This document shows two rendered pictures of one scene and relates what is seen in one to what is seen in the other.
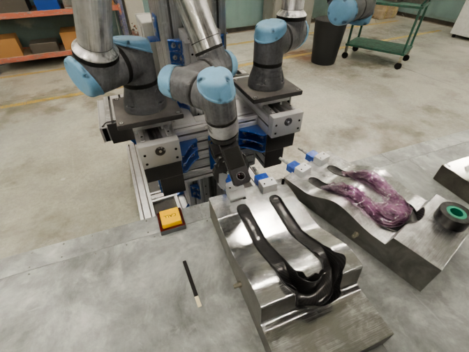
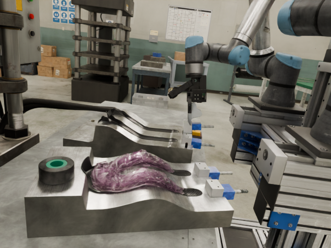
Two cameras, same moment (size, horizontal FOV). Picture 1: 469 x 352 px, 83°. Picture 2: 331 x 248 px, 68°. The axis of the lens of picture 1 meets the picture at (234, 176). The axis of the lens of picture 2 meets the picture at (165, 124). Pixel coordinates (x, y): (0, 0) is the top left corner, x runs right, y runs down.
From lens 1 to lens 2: 135 cm
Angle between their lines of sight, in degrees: 95
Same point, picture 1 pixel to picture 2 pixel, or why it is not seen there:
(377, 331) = (70, 136)
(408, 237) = (82, 151)
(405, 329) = not seen: hidden behind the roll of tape
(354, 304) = (87, 137)
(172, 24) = not seen: outside the picture
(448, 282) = not seen: hidden behind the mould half
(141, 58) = (276, 64)
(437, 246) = (60, 154)
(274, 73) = (324, 116)
